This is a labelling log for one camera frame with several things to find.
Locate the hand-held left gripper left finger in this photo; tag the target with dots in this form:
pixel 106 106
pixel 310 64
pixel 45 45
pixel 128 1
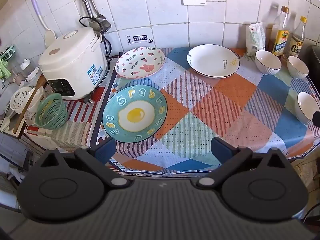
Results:
pixel 106 151

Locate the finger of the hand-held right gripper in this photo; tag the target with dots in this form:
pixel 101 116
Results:
pixel 317 118

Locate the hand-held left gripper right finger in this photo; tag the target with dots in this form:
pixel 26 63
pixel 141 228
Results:
pixel 222 150

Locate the white ribbed bowl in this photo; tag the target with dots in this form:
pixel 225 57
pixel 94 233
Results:
pixel 297 67
pixel 267 61
pixel 306 106

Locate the teal fried egg plate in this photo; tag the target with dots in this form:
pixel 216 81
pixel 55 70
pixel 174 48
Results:
pixel 135 115

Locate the white plate with sun print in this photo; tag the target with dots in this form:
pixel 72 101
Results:
pixel 212 60

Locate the pink rabbit print plate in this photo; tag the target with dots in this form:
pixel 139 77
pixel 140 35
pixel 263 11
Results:
pixel 140 63

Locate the red striped cloth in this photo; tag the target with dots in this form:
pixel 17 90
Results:
pixel 75 130

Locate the colourful checked tablecloth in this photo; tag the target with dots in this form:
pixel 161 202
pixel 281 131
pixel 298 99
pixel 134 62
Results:
pixel 200 110

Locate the power plug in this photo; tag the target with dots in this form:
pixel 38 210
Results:
pixel 88 100

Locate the dark cooking pot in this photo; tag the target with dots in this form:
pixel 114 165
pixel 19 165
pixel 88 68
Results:
pixel 313 60

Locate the green plastic basket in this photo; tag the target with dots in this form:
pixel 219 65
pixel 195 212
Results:
pixel 51 112

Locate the white label vinegar bottle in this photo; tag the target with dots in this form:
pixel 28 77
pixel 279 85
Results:
pixel 297 42

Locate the yellow label oil bottle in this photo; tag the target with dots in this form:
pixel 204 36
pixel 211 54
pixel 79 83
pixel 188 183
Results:
pixel 281 40

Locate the wooden stick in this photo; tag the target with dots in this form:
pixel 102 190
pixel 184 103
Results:
pixel 27 105

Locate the white rice cooker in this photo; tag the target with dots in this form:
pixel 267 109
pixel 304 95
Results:
pixel 72 60

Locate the white plastic colander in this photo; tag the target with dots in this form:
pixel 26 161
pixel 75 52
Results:
pixel 21 98

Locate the white plastic bag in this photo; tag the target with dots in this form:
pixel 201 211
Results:
pixel 255 38

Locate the white bowl blue rim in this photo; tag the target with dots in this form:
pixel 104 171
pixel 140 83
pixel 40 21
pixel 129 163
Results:
pixel 33 76

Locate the glass jar white lid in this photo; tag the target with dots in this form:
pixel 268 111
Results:
pixel 25 65

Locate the metal ladle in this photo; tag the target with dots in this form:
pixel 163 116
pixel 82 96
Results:
pixel 103 26
pixel 100 18

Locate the green plastic rack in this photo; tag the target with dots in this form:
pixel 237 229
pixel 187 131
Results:
pixel 7 52

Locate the wall sticker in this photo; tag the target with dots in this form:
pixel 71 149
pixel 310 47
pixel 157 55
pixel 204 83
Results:
pixel 138 40

